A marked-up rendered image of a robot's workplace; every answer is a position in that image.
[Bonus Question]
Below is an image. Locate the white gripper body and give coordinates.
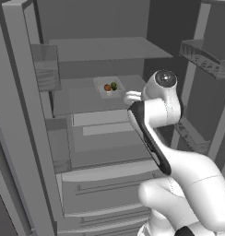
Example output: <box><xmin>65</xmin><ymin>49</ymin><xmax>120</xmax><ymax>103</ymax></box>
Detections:
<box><xmin>123</xmin><ymin>90</ymin><xmax>143</xmax><ymax>106</ymax></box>

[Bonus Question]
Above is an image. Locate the clear tupperware container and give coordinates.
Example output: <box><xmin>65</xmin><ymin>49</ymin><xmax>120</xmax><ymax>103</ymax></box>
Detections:
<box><xmin>92</xmin><ymin>76</ymin><xmax>126</xmax><ymax>100</ymax></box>

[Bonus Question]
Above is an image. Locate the clear door bin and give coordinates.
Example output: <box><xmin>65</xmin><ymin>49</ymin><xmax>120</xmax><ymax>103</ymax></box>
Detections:
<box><xmin>44</xmin><ymin>117</ymin><xmax>73</xmax><ymax>175</ymax></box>
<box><xmin>30</xmin><ymin>43</ymin><xmax>63</xmax><ymax>93</ymax></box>
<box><xmin>173</xmin><ymin>117</ymin><xmax>211</xmax><ymax>155</ymax></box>
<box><xmin>179</xmin><ymin>39</ymin><xmax>225</xmax><ymax>81</ymax></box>

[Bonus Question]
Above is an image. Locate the grey fridge door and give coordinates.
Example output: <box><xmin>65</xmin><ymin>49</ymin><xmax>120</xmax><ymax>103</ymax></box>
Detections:
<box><xmin>171</xmin><ymin>0</ymin><xmax>225</xmax><ymax>186</ymax></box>
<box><xmin>0</xmin><ymin>0</ymin><xmax>65</xmax><ymax>236</ymax></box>

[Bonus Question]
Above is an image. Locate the pale crisper drawer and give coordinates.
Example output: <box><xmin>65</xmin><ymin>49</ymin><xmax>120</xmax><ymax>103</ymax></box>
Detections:
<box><xmin>71</xmin><ymin>108</ymin><xmax>133</xmax><ymax>127</ymax></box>
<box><xmin>82</xmin><ymin>121</ymin><xmax>137</xmax><ymax>137</ymax></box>

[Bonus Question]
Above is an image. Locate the grey fridge shelf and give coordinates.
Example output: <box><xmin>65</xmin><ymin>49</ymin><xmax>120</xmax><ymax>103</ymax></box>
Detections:
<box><xmin>48</xmin><ymin>36</ymin><xmax>174</xmax><ymax>64</ymax></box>
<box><xmin>52</xmin><ymin>74</ymin><xmax>149</xmax><ymax>117</ymax></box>

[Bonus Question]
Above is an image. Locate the grey fridge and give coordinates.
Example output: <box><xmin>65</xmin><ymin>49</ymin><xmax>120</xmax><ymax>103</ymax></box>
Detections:
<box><xmin>25</xmin><ymin>0</ymin><xmax>210</xmax><ymax>236</ymax></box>

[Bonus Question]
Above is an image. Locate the grey freezer drawer front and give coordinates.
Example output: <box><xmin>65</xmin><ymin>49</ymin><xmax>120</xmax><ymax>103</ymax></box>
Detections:
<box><xmin>55</xmin><ymin>167</ymin><xmax>168</xmax><ymax>217</ymax></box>
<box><xmin>56</xmin><ymin>206</ymin><xmax>153</xmax><ymax>236</ymax></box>

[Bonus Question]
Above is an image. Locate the grey freezer drawer handle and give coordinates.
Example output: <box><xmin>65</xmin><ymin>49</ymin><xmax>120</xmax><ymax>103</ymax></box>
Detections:
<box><xmin>79</xmin><ymin>214</ymin><xmax>151</xmax><ymax>229</ymax></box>
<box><xmin>75</xmin><ymin>178</ymin><xmax>163</xmax><ymax>196</ymax></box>

